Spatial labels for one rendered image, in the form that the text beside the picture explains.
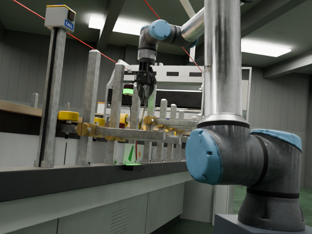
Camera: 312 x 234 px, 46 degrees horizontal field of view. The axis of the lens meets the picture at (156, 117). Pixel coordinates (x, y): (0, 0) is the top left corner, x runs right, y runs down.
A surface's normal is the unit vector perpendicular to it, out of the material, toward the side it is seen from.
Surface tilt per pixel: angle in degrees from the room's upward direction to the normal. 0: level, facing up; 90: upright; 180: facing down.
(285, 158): 84
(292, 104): 90
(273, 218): 70
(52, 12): 90
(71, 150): 90
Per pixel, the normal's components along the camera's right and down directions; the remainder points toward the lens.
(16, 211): 0.95, 0.06
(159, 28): 0.27, -0.07
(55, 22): -0.30, -0.11
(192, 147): -0.93, -0.03
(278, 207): -0.02, -0.42
